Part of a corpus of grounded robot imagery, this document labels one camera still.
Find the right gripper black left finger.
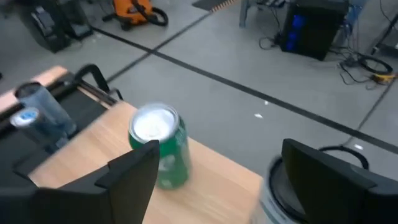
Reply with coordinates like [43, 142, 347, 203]
[95, 139, 161, 224]

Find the black coiled cable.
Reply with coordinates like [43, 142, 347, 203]
[356, 53, 394, 76]

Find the yellow floor cable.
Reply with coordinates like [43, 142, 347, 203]
[371, 72, 398, 84]

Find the black computer tower blue light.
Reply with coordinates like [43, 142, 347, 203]
[279, 0, 351, 62]

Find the black yellow-striped floor mat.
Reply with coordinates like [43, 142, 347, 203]
[192, 0, 239, 13]

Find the black vacuum hose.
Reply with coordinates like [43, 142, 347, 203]
[130, 0, 169, 27]

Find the tall grey beverage can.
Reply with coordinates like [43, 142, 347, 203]
[250, 154, 312, 224]
[14, 81, 77, 138]

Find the black floor equipment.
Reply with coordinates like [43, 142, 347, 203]
[17, 0, 94, 54]

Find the black cable loop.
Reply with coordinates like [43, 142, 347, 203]
[319, 144, 370, 171]

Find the wooden shelf with black legs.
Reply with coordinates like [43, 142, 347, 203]
[27, 101, 264, 224]

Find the grey metal table leg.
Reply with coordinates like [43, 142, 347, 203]
[238, 0, 261, 29]

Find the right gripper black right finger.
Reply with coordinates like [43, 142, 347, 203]
[281, 138, 379, 224]

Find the green Sprite can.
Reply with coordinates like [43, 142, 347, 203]
[127, 102, 192, 190]

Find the short black frame strut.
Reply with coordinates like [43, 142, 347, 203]
[73, 63, 124, 102]

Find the orange shop vacuum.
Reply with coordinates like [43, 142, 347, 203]
[102, 0, 169, 32]

